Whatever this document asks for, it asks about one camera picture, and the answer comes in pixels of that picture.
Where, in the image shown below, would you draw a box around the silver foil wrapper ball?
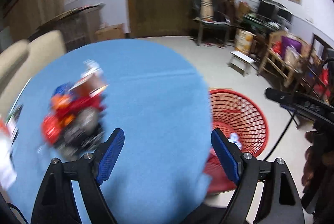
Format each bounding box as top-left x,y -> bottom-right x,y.
54,107 -> 104,161

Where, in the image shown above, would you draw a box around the red plastic bag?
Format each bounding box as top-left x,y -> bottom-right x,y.
41,94 -> 106,145

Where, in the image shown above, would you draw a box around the red white medicine box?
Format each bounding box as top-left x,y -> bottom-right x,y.
69,71 -> 108,97

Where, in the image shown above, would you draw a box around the blue carton box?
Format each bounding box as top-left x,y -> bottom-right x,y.
52,82 -> 74,97

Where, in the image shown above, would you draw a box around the white tissue ball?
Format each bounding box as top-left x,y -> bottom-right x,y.
83,59 -> 101,74

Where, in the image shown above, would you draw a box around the red plastic trash basket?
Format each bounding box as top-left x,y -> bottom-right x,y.
204,88 -> 269,195

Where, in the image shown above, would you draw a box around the person's right hand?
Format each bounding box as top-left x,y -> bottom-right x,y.
302,122 -> 333,223

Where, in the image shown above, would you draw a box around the wooden armchair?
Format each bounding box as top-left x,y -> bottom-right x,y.
257,31 -> 321,88

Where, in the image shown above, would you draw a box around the small white stool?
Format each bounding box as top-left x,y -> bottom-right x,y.
228,50 -> 255,77

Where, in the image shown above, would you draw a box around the orange printed carton box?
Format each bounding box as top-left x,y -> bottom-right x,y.
234,29 -> 255,55

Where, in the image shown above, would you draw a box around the orange white tissue pack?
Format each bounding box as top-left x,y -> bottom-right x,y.
1,117 -> 18,151

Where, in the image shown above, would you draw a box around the white loose tissue sheets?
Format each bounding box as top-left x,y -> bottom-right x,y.
0,135 -> 17,191

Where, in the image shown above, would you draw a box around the beige leather sofa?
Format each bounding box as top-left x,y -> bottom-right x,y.
0,31 -> 66,118

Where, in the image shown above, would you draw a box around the black metal chair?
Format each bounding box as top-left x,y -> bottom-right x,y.
190,0 -> 236,46

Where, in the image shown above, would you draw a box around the wooden slatted crib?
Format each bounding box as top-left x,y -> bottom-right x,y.
28,3 -> 104,52

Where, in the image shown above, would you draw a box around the brown curtain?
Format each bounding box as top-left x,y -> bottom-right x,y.
4,0 -> 65,41

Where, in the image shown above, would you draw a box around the cardboard box by wall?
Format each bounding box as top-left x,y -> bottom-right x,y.
95,24 -> 125,42

